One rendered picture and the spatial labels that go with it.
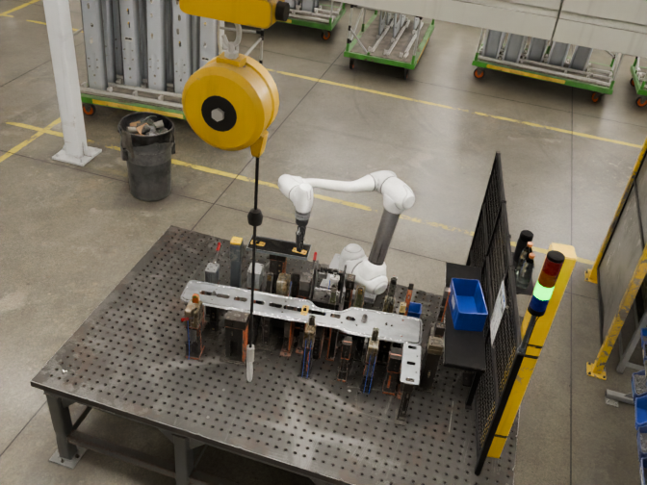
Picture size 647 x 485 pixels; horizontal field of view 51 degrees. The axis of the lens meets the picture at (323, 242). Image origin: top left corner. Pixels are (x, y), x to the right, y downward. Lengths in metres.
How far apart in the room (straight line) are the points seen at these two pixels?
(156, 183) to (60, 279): 1.35
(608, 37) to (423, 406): 3.09
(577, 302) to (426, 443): 2.77
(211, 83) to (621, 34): 0.59
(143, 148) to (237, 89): 5.16
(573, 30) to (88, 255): 5.29
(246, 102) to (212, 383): 2.88
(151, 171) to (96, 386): 2.92
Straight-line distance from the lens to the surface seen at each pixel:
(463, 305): 4.04
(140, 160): 6.33
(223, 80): 1.10
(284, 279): 3.92
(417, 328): 3.85
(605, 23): 0.97
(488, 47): 10.15
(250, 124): 1.11
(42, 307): 5.53
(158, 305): 4.33
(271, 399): 3.77
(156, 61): 7.94
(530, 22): 0.97
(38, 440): 4.66
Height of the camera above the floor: 3.56
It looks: 36 degrees down
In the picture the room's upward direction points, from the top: 6 degrees clockwise
